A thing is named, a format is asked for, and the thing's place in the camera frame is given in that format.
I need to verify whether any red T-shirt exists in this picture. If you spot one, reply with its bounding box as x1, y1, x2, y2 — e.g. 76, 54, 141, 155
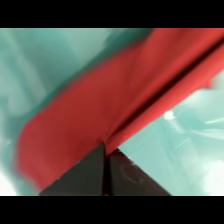
14, 27, 224, 193

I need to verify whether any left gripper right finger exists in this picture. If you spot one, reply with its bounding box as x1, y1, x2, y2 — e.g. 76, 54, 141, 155
105, 148, 172, 197

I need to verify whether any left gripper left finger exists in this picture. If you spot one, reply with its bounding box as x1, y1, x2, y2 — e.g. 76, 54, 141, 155
39, 142, 107, 197

